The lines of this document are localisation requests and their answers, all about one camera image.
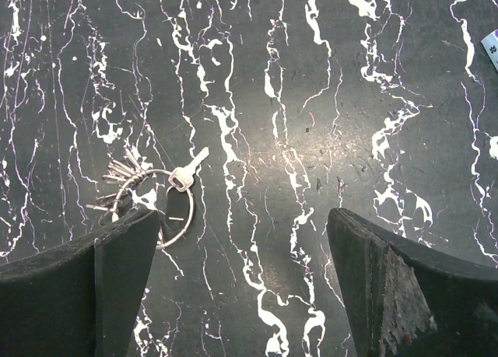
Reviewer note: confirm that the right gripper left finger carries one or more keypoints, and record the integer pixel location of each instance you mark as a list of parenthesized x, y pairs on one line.
[(80, 298)]

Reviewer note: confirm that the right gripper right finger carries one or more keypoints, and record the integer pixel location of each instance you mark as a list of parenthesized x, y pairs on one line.
[(403, 298)]

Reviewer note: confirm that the metal keyring with clips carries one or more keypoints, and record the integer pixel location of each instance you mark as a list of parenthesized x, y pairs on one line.
[(138, 185)]

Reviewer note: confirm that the black car key fob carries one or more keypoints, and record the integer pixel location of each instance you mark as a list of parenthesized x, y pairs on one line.
[(180, 201)]

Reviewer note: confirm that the purple booklet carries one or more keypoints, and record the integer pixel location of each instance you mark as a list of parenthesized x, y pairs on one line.
[(490, 44)]

